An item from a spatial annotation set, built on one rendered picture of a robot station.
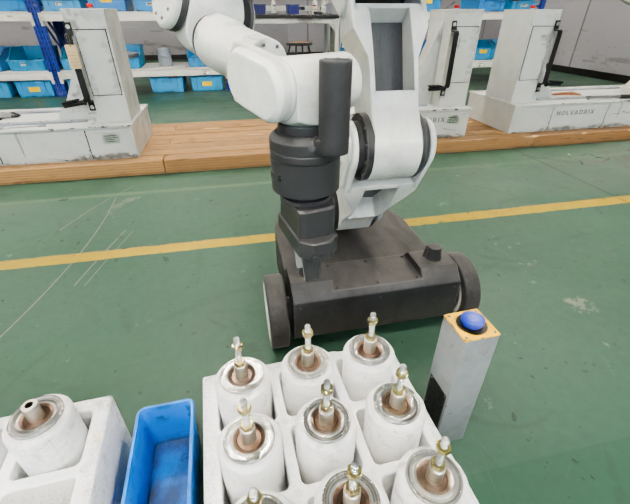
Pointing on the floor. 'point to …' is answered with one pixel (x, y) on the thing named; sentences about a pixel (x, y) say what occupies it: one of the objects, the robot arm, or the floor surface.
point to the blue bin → (164, 456)
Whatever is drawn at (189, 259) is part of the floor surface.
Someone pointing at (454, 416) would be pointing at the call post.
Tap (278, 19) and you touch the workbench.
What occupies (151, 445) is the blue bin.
